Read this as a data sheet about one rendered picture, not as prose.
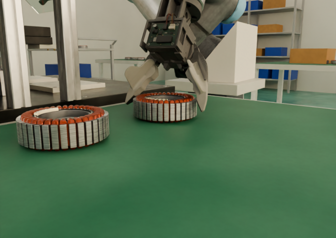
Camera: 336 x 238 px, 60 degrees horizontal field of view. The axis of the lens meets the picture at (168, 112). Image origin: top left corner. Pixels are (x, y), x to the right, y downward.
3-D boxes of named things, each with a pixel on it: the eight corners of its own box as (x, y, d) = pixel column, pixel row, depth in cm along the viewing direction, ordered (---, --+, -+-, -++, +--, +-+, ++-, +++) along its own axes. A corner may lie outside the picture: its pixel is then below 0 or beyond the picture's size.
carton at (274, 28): (264, 34, 686) (264, 26, 682) (282, 33, 659) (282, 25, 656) (257, 33, 655) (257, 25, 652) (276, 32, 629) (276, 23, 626)
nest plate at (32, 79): (35, 78, 103) (35, 75, 103) (58, 81, 94) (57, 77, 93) (-12, 82, 92) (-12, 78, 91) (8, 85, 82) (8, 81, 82)
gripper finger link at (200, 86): (191, 101, 43) (170, 56, 48) (203, 114, 48) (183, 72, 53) (210, 91, 43) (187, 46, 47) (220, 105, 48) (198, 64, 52)
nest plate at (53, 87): (74, 83, 88) (73, 79, 87) (105, 87, 78) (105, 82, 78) (23, 88, 76) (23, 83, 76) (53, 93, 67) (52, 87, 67)
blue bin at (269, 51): (271, 55, 683) (271, 47, 679) (286, 55, 661) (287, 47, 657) (264, 56, 650) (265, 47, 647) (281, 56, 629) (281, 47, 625)
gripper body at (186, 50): (136, 49, 49) (154, -10, 52) (158, 72, 56) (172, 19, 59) (177, 49, 45) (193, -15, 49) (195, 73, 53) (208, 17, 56)
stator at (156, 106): (153, 108, 59) (153, 90, 58) (205, 113, 54) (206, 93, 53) (120, 119, 49) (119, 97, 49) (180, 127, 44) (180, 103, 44)
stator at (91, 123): (124, 132, 41) (124, 107, 41) (71, 158, 31) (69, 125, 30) (62, 125, 45) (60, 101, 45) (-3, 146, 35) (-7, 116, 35)
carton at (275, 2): (269, 11, 670) (269, 0, 665) (285, 10, 648) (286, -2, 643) (262, 9, 640) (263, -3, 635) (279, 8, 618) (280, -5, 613)
